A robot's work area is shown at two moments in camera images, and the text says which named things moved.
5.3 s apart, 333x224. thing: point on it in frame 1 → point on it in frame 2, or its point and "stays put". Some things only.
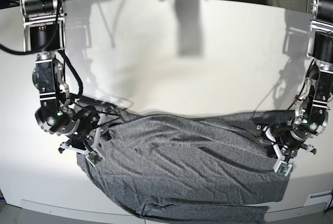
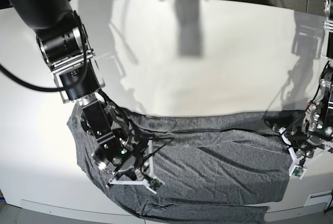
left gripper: [89, 133] → [137, 169]
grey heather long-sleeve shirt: [205, 167] stays put
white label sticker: [318, 198] stays put
